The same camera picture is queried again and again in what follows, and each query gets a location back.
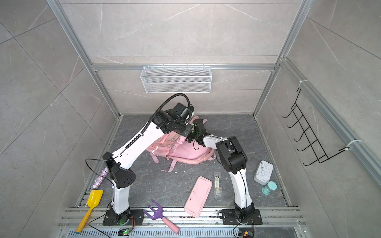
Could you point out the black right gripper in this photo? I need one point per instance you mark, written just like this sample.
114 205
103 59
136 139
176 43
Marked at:
190 140

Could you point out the pink pencil case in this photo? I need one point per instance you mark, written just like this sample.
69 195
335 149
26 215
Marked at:
198 196

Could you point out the clear plastic pen box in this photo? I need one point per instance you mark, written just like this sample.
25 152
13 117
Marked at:
217 184

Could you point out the white power strip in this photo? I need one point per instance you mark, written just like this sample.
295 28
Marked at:
263 173

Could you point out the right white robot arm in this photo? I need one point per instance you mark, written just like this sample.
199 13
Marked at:
233 159

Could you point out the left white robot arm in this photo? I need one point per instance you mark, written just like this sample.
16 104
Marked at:
119 162

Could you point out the yellow toy shovel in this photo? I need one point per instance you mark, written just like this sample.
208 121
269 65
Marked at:
93 201

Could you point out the purple toy garden fork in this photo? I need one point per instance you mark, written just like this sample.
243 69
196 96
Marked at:
158 214

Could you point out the white wire mesh basket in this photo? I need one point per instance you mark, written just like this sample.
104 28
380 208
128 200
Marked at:
176 79

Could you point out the purple glitter microphone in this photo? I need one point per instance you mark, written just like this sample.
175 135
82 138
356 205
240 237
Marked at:
103 175

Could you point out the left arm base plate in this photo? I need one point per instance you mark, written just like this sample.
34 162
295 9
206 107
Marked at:
124 219

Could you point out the small green circuit board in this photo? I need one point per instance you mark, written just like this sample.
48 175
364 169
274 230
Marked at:
125 232

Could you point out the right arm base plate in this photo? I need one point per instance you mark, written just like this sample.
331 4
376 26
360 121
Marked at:
236 217

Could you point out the pink school backpack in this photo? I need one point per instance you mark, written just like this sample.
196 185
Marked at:
174 147

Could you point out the black wire hook rack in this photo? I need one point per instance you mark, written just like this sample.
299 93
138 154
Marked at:
309 134

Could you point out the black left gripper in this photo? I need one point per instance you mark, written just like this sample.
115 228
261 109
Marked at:
188 130

